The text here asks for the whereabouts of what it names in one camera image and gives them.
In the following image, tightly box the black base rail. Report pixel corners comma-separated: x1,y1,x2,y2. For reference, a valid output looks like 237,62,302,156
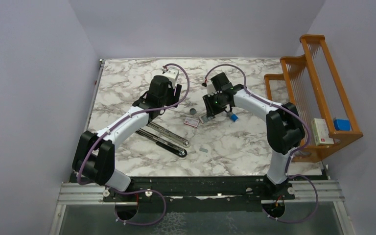
70,173,296,213

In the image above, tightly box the red white staple box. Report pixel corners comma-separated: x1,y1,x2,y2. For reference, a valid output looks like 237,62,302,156
184,117,199,128

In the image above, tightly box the staple strip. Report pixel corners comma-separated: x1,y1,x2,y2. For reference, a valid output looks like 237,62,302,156
199,147,208,153

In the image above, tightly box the wooden orange rack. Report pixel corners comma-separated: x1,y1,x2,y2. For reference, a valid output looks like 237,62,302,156
264,34,363,163

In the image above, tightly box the grey round table hole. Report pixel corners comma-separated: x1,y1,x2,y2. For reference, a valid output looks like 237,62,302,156
189,108,197,115

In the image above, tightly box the blue grey small cylinder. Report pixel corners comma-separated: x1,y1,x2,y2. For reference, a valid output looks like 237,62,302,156
227,112,238,122

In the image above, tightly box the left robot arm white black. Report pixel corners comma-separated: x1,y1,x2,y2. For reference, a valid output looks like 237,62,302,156
72,70,182,201

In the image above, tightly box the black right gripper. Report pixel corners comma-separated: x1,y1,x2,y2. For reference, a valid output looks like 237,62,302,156
202,91,226,118

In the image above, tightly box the long black silver stapler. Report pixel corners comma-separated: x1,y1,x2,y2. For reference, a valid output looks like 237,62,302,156
136,122,190,158

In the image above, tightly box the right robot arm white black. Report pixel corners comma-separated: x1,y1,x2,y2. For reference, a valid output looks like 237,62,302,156
202,72,306,199

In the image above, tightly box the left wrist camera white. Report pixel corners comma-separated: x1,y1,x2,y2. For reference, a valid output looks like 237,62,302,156
162,67,179,89

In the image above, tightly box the blue small box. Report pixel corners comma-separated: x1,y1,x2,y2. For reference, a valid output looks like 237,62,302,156
333,118,352,131

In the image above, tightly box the staple tray with staples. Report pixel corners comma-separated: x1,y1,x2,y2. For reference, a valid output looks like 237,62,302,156
199,115,215,124

